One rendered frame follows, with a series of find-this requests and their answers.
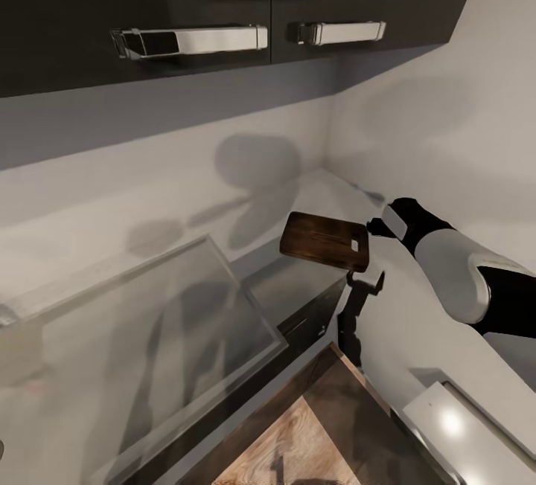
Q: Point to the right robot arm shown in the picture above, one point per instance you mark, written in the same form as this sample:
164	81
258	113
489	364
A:
491	293

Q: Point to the cutting board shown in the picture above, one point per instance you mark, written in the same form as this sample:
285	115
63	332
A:
326	239

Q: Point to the drop in sink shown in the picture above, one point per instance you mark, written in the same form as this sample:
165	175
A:
94	386

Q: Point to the cabinet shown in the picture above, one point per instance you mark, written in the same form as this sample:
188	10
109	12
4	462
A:
53	45

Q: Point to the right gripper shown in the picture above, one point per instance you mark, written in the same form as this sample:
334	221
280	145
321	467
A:
378	228

